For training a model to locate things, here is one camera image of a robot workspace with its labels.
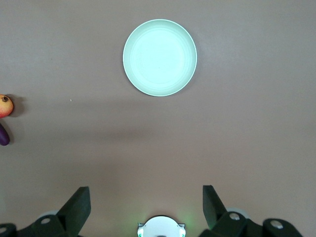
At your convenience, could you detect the long purple eggplant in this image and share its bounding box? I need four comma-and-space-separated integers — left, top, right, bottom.
0, 122, 11, 146

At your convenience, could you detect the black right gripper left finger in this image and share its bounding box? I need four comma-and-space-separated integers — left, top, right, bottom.
0, 187, 92, 237

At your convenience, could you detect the red yellow apple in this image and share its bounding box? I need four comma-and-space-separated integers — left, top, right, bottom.
0, 93, 14, 119

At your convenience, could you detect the brown table mat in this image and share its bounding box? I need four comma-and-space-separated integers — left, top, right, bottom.
0, 0, 316, 237

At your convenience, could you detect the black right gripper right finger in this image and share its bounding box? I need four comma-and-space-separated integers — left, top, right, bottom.
197, 184, 306, 237

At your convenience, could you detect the light green round plate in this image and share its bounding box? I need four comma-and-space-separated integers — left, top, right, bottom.
122, 19, 198, 97

